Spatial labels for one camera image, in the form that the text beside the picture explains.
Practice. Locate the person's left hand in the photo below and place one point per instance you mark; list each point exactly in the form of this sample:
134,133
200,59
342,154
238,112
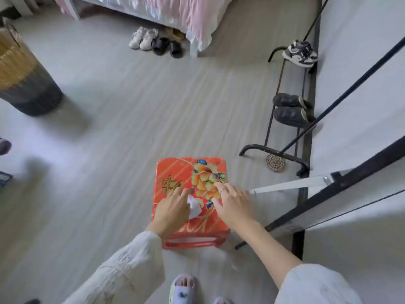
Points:
172,212

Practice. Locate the person's right hand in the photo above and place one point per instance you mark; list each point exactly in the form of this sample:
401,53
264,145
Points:
237,208

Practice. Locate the white wiping cloth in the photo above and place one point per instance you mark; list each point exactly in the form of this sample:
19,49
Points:
194,208

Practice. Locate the black-framed mirror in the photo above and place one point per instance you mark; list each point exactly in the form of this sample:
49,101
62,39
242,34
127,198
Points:
348,179

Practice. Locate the person's right forearm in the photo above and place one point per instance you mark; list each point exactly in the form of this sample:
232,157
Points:
269,250

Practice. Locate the person's left forearm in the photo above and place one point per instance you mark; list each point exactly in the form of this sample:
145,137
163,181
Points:
126,269

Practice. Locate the red floral plastic stool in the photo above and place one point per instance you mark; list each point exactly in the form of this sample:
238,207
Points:
177,170

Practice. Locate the round patterned brown object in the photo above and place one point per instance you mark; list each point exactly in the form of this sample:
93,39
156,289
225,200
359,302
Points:
275,163

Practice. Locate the white printed slipper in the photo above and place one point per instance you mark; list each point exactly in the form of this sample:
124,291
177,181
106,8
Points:
180,294
221,301

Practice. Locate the grey white sneaker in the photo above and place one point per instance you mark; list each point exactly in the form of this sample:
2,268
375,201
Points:
297,58
308,49

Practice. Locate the black slipper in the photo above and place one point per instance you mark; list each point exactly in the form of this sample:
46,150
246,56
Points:
160,46
176,49

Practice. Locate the dark blue plastic object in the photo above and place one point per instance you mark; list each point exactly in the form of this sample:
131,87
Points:
4,179

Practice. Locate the yellow slippers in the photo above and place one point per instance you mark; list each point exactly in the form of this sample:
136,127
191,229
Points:
175,33

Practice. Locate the purple grey rounded object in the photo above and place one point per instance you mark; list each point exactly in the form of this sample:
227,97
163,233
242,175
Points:
3,147

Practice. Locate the woven tan black basket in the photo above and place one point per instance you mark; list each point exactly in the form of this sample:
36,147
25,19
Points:
25,79

